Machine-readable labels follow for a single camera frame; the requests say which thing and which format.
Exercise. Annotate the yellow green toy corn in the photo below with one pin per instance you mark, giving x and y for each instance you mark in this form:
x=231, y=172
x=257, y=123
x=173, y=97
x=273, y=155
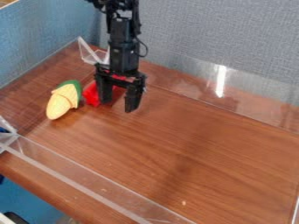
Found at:
x=64, y=99

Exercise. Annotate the clear acrylic back wall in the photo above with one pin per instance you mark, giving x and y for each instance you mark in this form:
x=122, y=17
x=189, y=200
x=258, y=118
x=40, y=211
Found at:
x=247, y=94

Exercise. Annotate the clear acrylic front bracket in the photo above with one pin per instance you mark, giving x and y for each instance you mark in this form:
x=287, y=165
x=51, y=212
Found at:
x=8, y=136

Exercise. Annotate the red plastic block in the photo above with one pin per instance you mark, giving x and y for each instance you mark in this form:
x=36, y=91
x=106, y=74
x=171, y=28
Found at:
x=91, y=93

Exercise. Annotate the clear acrylic wall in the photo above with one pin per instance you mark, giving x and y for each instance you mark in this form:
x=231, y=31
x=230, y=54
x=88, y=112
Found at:
x=101, y=188
x=247, y=94

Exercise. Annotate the clear acrylic corner bracket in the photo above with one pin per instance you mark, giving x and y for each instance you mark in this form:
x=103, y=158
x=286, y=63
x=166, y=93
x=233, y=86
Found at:
x=90, y=56

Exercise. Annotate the clear acrylic front wall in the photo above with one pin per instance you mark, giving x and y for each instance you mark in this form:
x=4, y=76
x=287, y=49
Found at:
x=101, y=188

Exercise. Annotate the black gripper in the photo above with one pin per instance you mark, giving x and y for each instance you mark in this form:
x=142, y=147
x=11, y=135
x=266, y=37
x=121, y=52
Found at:
x=131, y=80

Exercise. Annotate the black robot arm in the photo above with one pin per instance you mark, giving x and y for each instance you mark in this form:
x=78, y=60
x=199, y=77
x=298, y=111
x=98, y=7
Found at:
x=122, y=71

